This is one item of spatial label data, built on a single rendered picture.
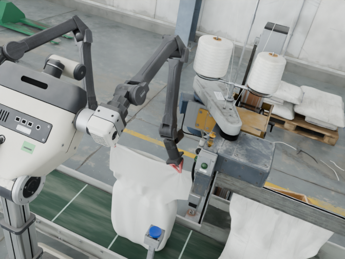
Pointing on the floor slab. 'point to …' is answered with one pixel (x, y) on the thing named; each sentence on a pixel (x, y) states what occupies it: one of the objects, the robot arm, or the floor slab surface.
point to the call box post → (150, 253)
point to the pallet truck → (12, 14)
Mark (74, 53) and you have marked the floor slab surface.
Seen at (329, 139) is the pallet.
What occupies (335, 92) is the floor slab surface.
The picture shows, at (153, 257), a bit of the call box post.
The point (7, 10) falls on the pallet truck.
